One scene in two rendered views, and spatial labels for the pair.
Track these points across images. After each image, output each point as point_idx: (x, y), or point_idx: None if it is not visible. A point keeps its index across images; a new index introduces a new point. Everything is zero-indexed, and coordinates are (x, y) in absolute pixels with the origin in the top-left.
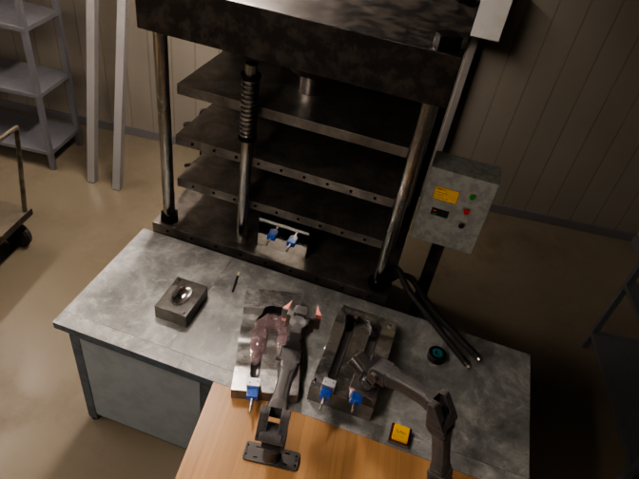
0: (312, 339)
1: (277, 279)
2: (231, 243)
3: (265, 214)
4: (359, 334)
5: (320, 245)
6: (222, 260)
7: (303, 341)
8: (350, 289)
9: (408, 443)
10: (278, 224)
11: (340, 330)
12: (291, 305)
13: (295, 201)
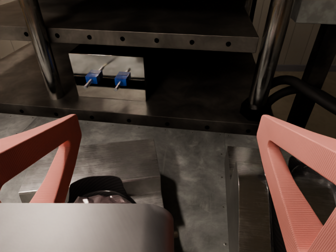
0: (191, 229)
1: (107, 133)
2: (41, 102)
3: (78, 49)
4: (311, 199)
5: (162, 85)
6: (20, 123)
7: (174, 239)
8: (219, 126)
9: None
10: (96, 57)
11: (261, 200)
12: (72, 154)
13: (115, 22)
